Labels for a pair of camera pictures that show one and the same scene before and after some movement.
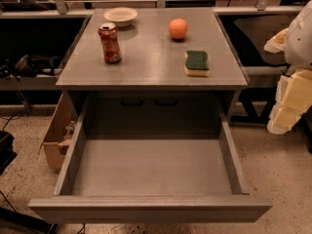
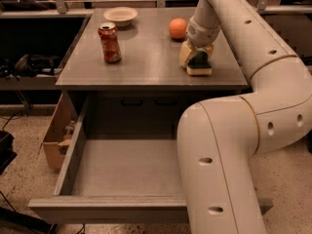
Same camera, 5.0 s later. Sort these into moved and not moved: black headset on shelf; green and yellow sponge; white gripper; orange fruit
Moved: white gripper
Not moved: green and yellow sponge; orange fruit; black headset on shelf
